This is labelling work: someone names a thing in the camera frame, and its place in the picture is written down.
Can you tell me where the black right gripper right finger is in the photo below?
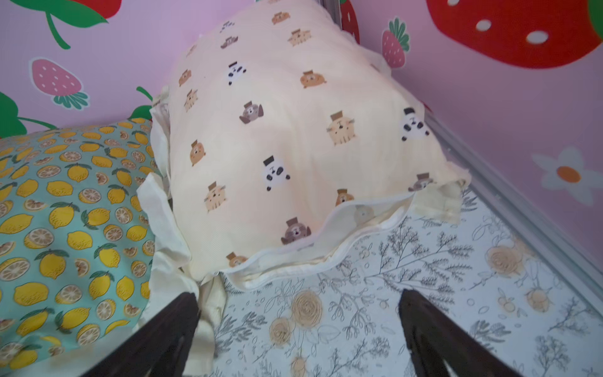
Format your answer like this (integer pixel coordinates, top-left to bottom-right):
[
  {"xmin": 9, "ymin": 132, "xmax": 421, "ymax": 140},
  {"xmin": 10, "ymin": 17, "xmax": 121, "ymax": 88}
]
[{"xmin": 398, "ymin": 290, "xmax": 518, "ymax": 377}]

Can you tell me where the grey floral bed sheet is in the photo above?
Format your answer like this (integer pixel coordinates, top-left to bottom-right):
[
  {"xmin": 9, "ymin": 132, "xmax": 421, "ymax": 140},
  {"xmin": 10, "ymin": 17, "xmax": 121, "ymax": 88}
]
[{"xmin": 212, "ymin": 191, "xmax": 602, "ymax": 376}]

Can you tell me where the teal lemon print pillow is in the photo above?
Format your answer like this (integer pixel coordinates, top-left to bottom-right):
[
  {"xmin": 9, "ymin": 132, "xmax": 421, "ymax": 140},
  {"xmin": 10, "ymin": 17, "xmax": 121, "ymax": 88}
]
[{"xmin": 1, "ymin": 119, "xmax": 156, "ymax": 374}]

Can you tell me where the cream animal print pillow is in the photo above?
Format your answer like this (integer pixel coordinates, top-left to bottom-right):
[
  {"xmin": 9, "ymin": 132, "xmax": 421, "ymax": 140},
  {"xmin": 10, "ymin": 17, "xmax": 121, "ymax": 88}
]
[{"xmin": 138, "ymin": 1, "xmax": 470, "ymax": 375}]

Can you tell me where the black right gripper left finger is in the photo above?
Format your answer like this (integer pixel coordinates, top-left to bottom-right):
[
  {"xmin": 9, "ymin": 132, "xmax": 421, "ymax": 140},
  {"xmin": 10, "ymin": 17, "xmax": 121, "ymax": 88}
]
[{"xmin": 83, "ymin": 293, "xmax": 200, "ymax": 377}]

